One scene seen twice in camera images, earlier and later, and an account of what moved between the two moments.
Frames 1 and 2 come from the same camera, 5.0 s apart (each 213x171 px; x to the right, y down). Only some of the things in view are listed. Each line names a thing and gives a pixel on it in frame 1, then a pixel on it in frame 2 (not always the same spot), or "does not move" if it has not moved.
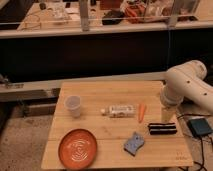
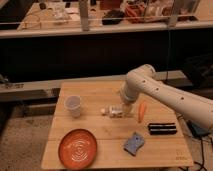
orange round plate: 78,148 does not move
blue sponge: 133,145 does not move
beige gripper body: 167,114 to 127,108
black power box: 199,126 does not move
